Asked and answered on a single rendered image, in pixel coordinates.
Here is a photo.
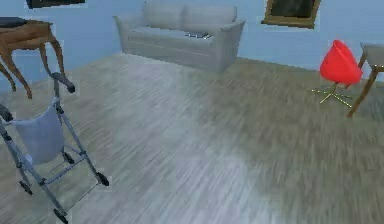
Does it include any pale grey sofa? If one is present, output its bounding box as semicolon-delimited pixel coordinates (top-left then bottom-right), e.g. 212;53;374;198
113;0;247;74

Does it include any dark flat device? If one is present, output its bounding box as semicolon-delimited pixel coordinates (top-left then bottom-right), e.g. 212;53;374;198
185;31;213;40

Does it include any gold framed dark picture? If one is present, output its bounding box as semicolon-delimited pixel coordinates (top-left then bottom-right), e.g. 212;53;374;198
260;0;322;30

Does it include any grey wheeled walker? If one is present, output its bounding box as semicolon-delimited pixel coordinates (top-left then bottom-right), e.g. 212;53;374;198
0;71;110;224

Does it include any red egg chair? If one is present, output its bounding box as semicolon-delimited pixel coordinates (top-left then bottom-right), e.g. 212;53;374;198
311;39;364;109

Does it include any black framed picture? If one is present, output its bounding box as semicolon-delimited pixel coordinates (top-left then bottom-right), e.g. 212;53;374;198
25;0;86;10

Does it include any brown curved-leg wooden table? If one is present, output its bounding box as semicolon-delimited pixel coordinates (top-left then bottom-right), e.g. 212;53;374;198
0;19;66;100

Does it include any grey-topped wooden table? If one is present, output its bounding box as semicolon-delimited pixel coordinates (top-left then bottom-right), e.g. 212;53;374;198
346;42;384;119

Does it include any dark flat laptop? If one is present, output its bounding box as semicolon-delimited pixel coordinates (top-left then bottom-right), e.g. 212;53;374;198
0;16;30;29

